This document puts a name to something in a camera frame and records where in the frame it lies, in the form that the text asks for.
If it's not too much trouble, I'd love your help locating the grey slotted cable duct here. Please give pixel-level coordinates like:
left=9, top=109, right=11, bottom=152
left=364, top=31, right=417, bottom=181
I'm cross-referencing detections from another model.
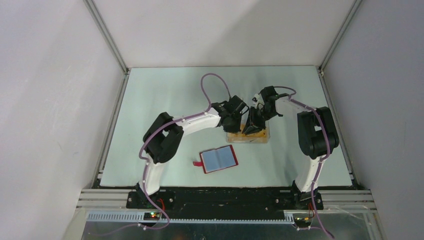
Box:
left=86, top=211, right=295, bottom=225

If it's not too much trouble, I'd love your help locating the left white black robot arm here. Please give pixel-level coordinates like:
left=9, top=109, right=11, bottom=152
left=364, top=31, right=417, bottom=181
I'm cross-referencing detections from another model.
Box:
left=138, top=95, right=247, bottom=208

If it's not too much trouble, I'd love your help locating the left aluminium frame post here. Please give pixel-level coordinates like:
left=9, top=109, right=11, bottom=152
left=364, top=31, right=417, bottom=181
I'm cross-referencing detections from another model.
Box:
left=83, top=0, right=129, bottom=75

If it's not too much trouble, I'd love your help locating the aluminium front rail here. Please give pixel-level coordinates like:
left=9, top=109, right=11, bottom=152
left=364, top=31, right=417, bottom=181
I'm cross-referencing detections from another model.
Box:
left=318, top=189, right=377, bottom=214

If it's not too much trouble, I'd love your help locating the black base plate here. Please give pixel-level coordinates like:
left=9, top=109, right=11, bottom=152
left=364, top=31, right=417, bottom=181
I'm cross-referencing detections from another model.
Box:
left=126, top=186, right=324, bottom=211

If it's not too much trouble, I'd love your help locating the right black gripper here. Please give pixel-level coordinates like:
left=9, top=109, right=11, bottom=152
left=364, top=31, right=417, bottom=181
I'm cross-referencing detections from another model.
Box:
left=241, top=106, right=277, bottom=136

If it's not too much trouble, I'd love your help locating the orange credit card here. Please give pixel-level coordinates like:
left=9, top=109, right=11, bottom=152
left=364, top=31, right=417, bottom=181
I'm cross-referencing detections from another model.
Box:
left=249, top=129, right=269, bottom=144
left=226, top=123, right=253, bottom=143

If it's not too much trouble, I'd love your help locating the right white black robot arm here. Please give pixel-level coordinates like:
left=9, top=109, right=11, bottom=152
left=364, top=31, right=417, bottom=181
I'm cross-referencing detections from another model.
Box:
left=242, top=86, right=340, bottom=209

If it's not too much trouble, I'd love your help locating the right aluminium frame post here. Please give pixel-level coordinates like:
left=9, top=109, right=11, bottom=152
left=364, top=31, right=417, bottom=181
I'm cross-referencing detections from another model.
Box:
left=318, top=0, right=363, bottom=75

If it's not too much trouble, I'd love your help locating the red leather card holder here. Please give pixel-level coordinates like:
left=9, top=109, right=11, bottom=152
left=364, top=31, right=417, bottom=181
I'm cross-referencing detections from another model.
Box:
left=192, top=144, right=239, bottom=174

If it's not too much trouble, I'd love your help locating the aluminium frame post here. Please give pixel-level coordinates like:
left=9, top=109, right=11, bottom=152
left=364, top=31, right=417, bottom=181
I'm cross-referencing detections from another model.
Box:
left=83, top=0, right=129, bottom=75
left=318, top=0, right=363, bottom=75

